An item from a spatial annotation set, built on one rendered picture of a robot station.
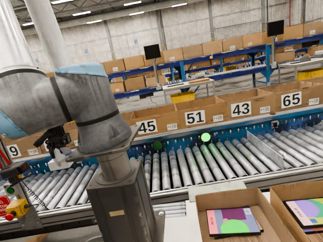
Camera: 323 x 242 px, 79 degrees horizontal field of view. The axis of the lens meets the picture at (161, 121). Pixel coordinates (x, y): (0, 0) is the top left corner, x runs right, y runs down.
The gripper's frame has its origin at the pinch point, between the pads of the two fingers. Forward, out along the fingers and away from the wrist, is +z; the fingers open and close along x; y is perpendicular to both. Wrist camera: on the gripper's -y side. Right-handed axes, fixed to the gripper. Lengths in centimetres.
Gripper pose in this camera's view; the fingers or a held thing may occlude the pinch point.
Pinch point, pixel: (60, 161)
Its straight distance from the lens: 116.9
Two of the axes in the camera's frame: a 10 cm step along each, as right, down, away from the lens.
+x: -0.2, -2.8, 9.6
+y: 9.8, -1.8, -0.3
